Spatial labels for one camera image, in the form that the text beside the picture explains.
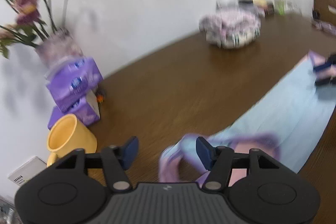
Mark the dried pink rose bouquet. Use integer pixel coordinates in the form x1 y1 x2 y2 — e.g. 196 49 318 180
1 0 69 59

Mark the folded green flower garment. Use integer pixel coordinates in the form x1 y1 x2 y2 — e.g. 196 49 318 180
205 28 260 49

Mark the upper purple tissue pack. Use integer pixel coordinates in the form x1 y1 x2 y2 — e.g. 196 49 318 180
47 57 103 112

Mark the pink blue mesh vest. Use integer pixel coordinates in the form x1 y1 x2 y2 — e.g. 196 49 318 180
158 50 336 188

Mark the wooden chair back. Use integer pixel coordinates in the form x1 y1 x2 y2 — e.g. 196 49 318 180
313 0 335 25

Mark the black red gift box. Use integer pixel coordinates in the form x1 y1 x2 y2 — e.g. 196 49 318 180
257 2 274 18

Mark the purple textured vase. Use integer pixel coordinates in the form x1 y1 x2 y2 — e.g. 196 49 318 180
35 28 83 69

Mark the yellow ceramic mug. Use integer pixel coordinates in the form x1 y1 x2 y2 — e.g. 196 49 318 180
47 114 97 167

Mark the lower purple tissue pack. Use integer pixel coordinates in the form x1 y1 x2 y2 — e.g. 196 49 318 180
47 91 100 130

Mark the folded pink floral garment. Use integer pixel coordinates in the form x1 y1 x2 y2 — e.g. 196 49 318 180
199 8 261 39

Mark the green spray bottle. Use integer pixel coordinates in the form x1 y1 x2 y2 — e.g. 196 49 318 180
274 0 285 15

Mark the white astronaut speaker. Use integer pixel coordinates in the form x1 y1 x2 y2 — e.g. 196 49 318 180
216 0 238 10

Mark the purple tissue pack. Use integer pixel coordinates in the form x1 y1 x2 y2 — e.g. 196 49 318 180
47 91 100 130
47 57 103 112

